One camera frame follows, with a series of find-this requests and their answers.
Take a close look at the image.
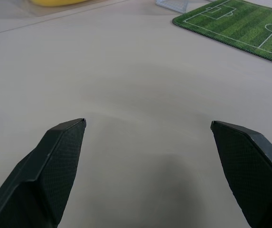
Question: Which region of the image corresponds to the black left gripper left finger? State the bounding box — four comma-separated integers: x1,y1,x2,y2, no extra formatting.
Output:
0,118,87,228

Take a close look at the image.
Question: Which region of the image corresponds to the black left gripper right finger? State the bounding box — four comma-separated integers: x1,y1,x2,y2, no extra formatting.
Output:
210,120,272,228

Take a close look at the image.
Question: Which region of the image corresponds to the green soccer field mat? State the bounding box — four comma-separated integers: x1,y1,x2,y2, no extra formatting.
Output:
171,0,272,67

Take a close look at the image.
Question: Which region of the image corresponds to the yellow round object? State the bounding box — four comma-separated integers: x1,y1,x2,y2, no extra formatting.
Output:
30,0,89,7

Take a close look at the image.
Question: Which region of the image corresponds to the clear plastic goal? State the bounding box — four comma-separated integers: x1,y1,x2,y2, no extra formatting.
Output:
154,0,190,13

